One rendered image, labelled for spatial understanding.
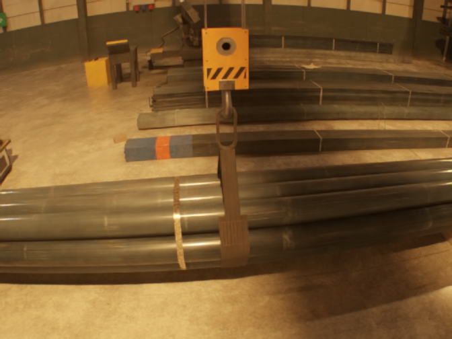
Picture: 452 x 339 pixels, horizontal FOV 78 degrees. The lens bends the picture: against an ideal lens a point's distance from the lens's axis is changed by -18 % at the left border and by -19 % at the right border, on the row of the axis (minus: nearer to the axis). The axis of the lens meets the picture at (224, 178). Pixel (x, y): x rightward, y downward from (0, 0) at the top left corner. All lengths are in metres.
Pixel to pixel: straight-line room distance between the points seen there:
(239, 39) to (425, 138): 3.26
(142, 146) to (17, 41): 9.57
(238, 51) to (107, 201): 1.10
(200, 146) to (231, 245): 1.86
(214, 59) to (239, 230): 0.87
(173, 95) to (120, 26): 7.06
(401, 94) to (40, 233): 5.06
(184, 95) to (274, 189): 2.73
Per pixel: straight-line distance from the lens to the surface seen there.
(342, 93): 4.94
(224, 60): 1.61
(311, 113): 4.58
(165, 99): 4.46
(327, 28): 12.06
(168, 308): 2.03
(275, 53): 9.49
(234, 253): 1.80
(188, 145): 3.47
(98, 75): 7.27
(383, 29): 13.13
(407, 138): 4.25
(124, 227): 1.80
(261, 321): 1.95
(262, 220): 1.80
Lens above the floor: 1.59
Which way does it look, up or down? 31 degrees down
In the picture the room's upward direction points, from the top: 1 degrees counter-clockwise
